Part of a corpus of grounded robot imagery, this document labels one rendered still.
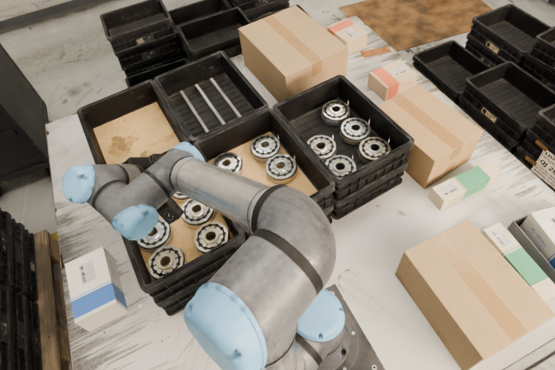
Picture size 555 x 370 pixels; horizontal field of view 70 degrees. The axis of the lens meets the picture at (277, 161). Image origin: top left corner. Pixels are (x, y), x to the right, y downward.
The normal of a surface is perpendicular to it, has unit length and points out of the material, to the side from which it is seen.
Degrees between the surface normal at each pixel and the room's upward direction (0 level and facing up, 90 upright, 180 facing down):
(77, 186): 42
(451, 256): 0
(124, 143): 0
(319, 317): 8
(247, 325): 29
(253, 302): 24
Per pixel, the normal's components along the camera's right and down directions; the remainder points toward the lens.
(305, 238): 0.26, -0.52
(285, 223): -0.19, -0.78
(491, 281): -0.08, -0.62
